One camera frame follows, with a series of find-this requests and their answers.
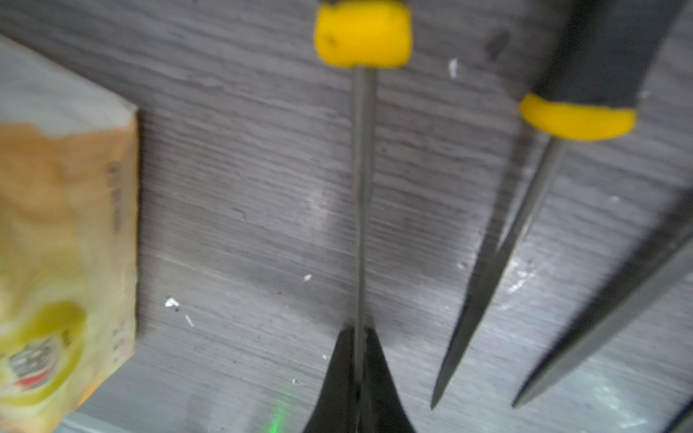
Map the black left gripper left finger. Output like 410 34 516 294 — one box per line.
303 327 357 433

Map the yellow sponge pad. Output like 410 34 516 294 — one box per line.
1 37 140 432

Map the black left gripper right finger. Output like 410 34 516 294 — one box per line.
359 328 415 433

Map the file with yellow handle nine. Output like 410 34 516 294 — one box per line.
431 1 685 409

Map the file with yellow handle eight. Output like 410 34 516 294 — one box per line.
313 1 413 384

